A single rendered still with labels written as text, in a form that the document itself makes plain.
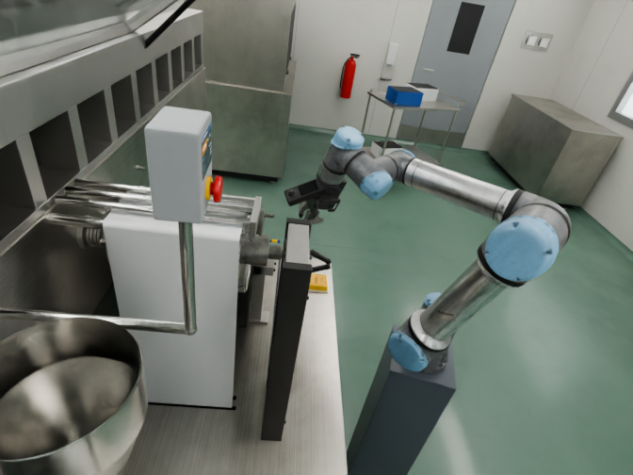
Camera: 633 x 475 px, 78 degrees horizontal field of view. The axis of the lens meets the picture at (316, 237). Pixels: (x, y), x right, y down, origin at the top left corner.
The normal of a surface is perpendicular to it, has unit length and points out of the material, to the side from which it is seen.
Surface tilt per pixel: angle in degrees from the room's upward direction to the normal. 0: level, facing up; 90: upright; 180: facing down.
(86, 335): 90
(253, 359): 0
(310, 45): 90
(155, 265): 90
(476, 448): 0
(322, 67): 90
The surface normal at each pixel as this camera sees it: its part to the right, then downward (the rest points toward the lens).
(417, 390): -0.22, 0.52
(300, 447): 0.15, -0.82
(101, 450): 0.74, 0.46
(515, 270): -0.62, 0.25
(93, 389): 0.20, 0.30
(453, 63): 0.02, 0.56
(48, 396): 0.76, 0.19
